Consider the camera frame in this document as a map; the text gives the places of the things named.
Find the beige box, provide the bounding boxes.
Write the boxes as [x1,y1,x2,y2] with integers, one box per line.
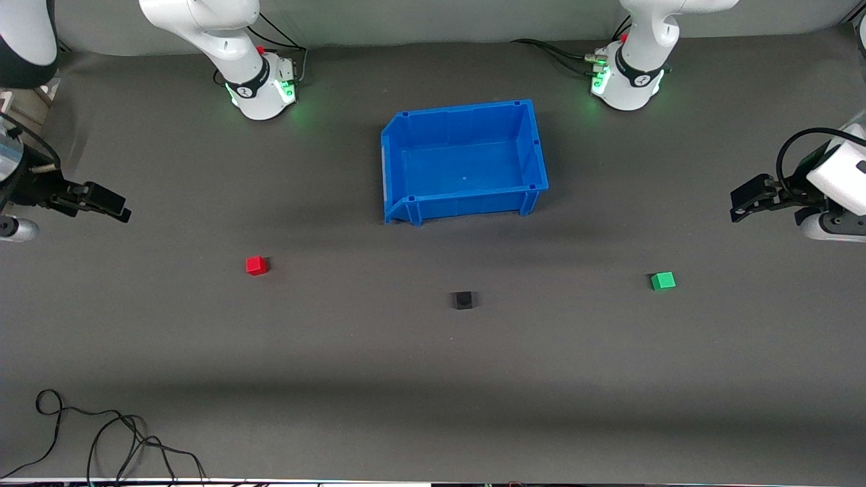
[0,78,60,119]

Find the blue plastic storage bin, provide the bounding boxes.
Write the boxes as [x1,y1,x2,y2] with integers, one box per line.
[380,99,549,226]

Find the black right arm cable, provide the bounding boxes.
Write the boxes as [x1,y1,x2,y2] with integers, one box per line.
[0,112,63,173]

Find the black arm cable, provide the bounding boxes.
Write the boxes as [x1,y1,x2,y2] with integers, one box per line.
[0,112,63,173]
[775,126,866,197]

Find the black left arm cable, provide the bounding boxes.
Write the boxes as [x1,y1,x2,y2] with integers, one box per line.
[775,126,866,197]

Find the loose thin black cable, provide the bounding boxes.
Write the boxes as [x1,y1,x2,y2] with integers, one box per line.
[0,390,207,487]

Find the black right arm base cables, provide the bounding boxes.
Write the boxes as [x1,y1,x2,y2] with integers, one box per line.
[245,12,309,87]

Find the black arm base cables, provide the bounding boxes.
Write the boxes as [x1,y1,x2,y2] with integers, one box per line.
[509,17,633,76]
[245,12,309,87]

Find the black left arm base cables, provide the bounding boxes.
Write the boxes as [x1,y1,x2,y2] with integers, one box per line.
[509,17,633,76]

